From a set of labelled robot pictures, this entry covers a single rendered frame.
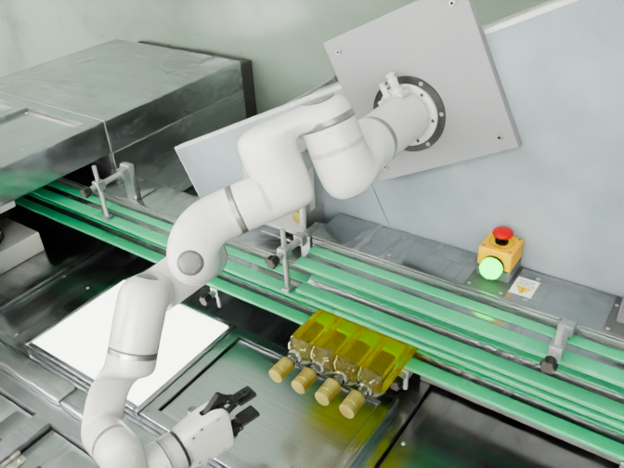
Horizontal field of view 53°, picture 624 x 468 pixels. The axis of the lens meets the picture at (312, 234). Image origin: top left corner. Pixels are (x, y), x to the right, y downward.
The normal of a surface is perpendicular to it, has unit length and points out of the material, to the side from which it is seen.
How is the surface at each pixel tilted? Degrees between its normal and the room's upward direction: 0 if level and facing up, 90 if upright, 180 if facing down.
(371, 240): 90
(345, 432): 90
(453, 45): 4
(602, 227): 0
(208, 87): 90
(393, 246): 90
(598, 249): 0
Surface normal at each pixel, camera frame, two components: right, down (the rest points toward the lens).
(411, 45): -0.52, 0.46
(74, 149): 0.82, 0.27
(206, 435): 0.65, 0.36
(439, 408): -0.05, -0.84
